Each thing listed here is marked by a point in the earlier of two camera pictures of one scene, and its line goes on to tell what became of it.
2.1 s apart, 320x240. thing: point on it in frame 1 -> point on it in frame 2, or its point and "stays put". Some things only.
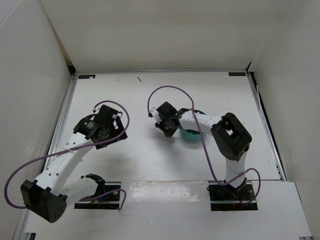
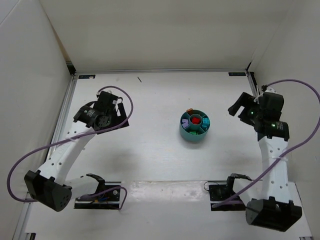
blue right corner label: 237,74 stays put
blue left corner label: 86,76 stays put
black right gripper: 162,126 -> 243,107
